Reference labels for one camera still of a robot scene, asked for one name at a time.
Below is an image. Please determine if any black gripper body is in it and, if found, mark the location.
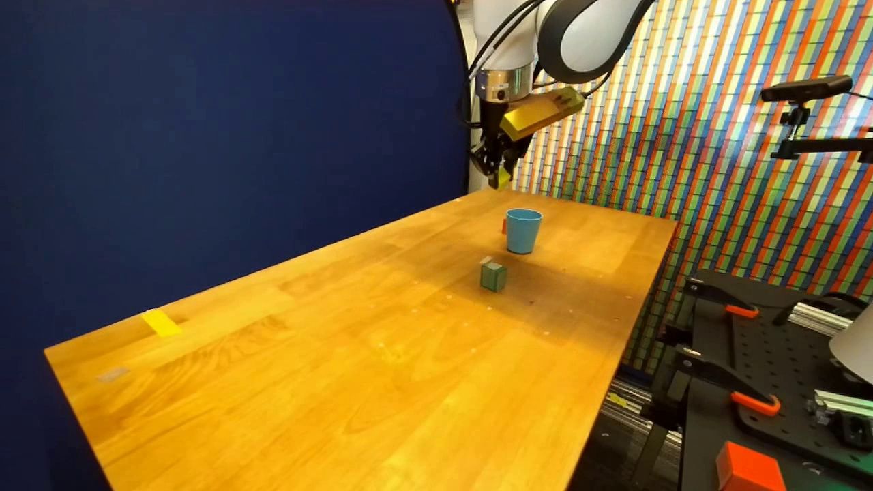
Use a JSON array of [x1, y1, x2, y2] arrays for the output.
[[473, 69, 534, 174]]

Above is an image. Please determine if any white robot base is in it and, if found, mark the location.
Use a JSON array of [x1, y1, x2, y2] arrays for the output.
[[826, 300, 873, 387]]

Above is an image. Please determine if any blue cup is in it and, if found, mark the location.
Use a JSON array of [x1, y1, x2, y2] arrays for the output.
[[504, 208, 547, 258]]

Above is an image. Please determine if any green block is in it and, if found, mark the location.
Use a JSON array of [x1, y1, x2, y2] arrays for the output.
[[478, 258, 511, 294]]

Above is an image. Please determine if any white vertical pole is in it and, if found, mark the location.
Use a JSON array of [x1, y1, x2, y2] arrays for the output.
[[448, 0, 512, 195]]

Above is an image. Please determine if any colourful patterned backdrop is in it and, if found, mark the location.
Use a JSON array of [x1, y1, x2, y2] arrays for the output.
[[488, 0, 873, 378]]

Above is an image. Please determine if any dark blue backdrop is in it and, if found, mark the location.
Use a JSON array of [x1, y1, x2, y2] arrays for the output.
[[0, 0, 473, 491]]

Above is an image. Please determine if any aluminium extrusion bar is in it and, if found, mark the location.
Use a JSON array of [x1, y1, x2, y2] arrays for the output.
[[787, 300, 856, 342]]

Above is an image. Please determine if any yellow tape strip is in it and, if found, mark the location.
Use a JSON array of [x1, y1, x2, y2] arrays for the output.
[[140, 309, 186, 342]]

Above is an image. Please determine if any red box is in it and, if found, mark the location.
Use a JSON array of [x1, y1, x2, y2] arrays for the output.
[[714, 439, 791, 491]]

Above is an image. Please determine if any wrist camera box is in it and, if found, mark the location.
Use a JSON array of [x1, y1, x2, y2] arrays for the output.
[[499, 84, 588, 146]]

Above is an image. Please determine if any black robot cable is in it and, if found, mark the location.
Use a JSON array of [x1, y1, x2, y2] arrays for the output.
[[465, 0, 549, 79]]

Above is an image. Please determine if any small orange handled clamp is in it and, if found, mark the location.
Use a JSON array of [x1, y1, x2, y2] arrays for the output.
[[682, 275, 765, 322]]

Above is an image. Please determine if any black camera on stand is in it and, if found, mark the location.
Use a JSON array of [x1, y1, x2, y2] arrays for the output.
[[759, 75, 856, 103]]

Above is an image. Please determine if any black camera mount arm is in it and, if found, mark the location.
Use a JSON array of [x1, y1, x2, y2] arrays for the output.
[[769, 101, 873, 168]]

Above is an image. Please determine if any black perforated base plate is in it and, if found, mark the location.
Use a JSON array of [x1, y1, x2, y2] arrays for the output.
[[678, 270, 873, 491]]

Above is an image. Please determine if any large orange handled clamp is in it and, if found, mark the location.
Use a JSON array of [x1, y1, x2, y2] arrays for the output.
[[669, 345, 787, 423]]

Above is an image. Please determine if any green metal rail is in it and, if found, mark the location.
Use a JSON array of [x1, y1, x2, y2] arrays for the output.
[[811, 387, 873, 431]]

